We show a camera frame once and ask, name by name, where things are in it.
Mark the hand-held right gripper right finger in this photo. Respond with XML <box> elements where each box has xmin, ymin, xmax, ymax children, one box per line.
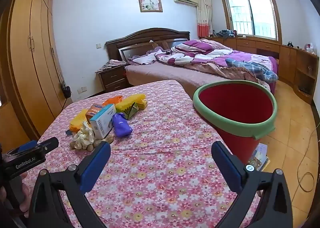
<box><xmin>211</xmin><ymin>141</ymin><xmax>293</xmax><ymax>228</ymax></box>

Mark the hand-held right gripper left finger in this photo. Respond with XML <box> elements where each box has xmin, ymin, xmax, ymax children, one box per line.
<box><xmin>29</xmin><ymin>141</ymin><xmax>112</xmax><ymax>228</ymax></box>

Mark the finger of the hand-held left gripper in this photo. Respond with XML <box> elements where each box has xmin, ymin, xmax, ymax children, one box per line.
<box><xmin>19</xmin><ymin>140</ymin><xmax>39</xmax><ymax>153</ymax></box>
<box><xmin>35</xmin><ymin>137</ymin><xmax>59</xmax><ymax>155</ymax></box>

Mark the orange yellow plastic packet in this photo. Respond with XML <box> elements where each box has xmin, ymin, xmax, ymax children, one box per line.
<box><xmin>69</xmin><ymin>109</ymin><xmax>89</xmax><ymax>133</ymax></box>

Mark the red bucket with green rim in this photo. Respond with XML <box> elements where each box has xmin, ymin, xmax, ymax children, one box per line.
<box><xmin>192</xmin><ymin>80</ymin><xmax>278</xmax><ymax>165</ymax></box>

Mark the pile of brown nut shells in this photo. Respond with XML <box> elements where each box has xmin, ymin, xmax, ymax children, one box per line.
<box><xmin>70</xmin><ymin>135</ymin><xmax>114</xmax><ymax>153</ymax></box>

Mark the crumpled white tissue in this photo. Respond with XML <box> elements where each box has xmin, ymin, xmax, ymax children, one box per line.
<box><xmin>72</xmin><ymin>121</ymin><xmax>95</xmax><ymax>150</ymax></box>

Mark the printed book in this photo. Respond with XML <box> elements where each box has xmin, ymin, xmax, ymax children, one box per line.
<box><xmin>246</xmin><ymin>143</ymin><xmax>271</xmax><ymax>172</ymax></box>

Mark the white and blue box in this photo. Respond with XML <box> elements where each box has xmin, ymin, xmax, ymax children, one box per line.
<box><xmin>89</xmin><ymin>108</ymin><xmax>117</xmax><ymax>139</ymax></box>

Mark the purple plastic bag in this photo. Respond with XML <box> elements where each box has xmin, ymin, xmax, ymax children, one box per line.
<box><xmin>112</xmin><ymin>113</ymin><xmax>133</xmax><ymax>139</ymax></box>

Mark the small brown box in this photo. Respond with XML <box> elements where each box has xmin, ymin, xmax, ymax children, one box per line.
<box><xmin>85</xmin><ymin>103</ymin><xmax>107</xmax><ymax>124</ymax></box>

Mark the black hanging bag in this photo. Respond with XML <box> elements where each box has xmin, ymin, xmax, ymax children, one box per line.
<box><xmin>61</xmin><ymin>81</ymin><xmax>72</xmax><ymax>99</ymax></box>

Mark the green paper packet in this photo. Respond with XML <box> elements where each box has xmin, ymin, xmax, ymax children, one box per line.
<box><xmin>122</xmin><ymin>102</ymin><xmax>139</xmax><ymax>120</ymax></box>

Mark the long yellow plastic packet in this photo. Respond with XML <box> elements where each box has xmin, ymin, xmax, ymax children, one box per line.
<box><xmin>115</xmin><ymin>94</ymin><xmax>146</xmax><ymax>114</ymax></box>

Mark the pink floral blanket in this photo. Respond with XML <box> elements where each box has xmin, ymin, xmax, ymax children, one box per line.
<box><xmin>21</xmin><ymin>80</ymin><xmax>263</xmax><ymax>228</ymax></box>

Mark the dark wooden nightstand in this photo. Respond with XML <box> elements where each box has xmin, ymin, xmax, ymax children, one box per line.
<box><xmin>95</xmin><ymin>64</ymin><xmax>129</xmax><ymax>94</ymax></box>

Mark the wooden wardrobe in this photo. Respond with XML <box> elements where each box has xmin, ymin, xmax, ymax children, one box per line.
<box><xmin>7</xmin><ymin>0</ymin><xmax>68</xmax><ymax>142</ymax></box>

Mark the pink cloth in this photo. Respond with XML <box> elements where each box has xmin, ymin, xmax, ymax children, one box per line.
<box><xmin>96</xmin><ymin>59</ymin><xmax>127</xmax><ymax>73</ymax></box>

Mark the blue plaid clothing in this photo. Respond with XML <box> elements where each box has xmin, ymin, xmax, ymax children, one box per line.
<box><xmin>225</xmin><ymin>58</ymin><xmax>279</xmax><ymax>84</ymax></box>

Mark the bed with pink sheet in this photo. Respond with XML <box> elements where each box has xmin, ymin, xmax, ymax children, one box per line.
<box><xmin>124</xmin><ymin>43</ymin><xmax>279</xmax><ymax>97</ymax></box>

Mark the purple patchwork quilt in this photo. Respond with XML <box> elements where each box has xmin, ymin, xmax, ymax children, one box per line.
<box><xmin>155</xmin><ymin>39</ymin><xmax>279</xmax><ymax>89</ymax></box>

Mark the purple frilled pillow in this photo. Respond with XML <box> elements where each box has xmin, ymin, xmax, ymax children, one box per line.
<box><xmin>127</xmin><ymin>46</ymin><xmax>161</xmax><ymax>65</ymax></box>

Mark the long wooden cabinet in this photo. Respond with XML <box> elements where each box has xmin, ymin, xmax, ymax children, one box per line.
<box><xmin>200</xmin><ymin>36</ymin><xmax>320</xmax><ymax>105</ymax></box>

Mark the pile of blue clothes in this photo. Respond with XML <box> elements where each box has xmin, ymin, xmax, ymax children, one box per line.
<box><xmin>216</xmin><ymin>29</ymin><xmax>236</xmax><ymax>38</ymax></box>

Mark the dark wooden headboard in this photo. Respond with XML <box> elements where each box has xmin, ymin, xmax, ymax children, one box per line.
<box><xmin>105</xmin><ymin>28</ymin><xmax>191</xmax><ymax>62</ymax></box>

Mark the white and orange curtain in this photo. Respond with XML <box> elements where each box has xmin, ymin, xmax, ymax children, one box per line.
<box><xmin>196</xmin><ymin>0</ymin><xmax>214</xmax><ymax>39</ymax></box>

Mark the wooden framed window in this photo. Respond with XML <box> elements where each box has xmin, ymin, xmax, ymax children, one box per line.
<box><xmin>219</xmin><ymin>0</ymin><xmax>282</xmax><ymax>42</ymax></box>

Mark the thin floor cable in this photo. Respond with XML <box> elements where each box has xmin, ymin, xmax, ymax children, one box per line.
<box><xmin>291</xmin><ymin>123</ymin><xmax>320</xmax><ymax>193</ymax></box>

